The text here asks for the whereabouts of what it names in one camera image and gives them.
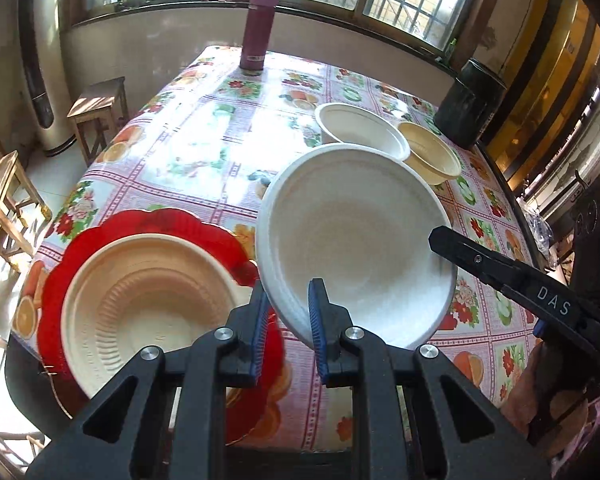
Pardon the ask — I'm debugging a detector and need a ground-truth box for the person's right hand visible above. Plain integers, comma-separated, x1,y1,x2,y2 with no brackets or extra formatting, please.
508,346,591,460

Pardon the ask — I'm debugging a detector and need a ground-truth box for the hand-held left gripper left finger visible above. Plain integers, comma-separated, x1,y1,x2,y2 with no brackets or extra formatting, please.
26,280,272,480

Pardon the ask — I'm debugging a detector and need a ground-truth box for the small beige plastic bowl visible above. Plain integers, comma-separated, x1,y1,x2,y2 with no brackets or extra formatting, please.
397,122,463,186

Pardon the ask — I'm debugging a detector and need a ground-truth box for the tower air conditioner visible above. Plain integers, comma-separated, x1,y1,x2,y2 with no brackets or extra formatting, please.
17,0,79,157

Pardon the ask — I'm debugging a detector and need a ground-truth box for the black cylindrical canister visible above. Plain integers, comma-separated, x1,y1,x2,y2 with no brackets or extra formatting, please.
433,58,509,149

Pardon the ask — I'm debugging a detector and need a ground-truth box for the white shallow paper bowl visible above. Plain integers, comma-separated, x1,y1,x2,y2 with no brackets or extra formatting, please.
255,142,459,352

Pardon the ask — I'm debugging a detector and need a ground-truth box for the large red scalloped plate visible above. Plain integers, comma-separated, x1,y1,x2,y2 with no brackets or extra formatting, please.
36,208,287,447

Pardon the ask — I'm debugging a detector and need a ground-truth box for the beige ribbed plastic bowl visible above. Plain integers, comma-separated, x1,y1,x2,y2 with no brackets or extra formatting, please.
60,232,255,402

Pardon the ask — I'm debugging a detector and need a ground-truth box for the white deep plastic bowl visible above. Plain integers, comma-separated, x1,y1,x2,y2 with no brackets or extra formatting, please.
314,102,411,162

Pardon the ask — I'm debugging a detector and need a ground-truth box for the clear plastic bag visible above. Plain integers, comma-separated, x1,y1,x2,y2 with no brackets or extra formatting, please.
524,204,552,257

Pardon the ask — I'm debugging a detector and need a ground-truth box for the small wooden stool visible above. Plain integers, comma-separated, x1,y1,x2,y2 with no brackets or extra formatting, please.
0,150,54,272
67,76,131,167

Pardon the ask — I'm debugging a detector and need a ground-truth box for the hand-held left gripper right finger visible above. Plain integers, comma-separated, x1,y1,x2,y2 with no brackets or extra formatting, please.
307,277,552,480

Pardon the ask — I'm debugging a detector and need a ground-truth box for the purple thermos bottle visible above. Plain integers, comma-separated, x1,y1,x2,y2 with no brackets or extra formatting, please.
238,0,280,73

